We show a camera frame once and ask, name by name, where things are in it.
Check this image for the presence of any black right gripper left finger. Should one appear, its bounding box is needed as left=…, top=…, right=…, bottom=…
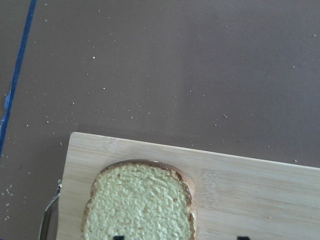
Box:
left=112, top=235, right=126, bottom=240

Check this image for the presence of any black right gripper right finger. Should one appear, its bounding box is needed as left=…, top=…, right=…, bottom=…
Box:
left=237, top=236, right=251, bottom=240

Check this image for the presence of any bread slice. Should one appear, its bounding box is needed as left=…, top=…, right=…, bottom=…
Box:
left=81, top=159, right=197, bottom=240

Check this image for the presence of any wooden cutting board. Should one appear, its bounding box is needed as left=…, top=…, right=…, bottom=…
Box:
left=56, top=132, right=320, bottom=240

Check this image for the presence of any metal cutting board handle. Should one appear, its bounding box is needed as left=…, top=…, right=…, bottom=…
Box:
left=38, top=180, right=62, bottom=240

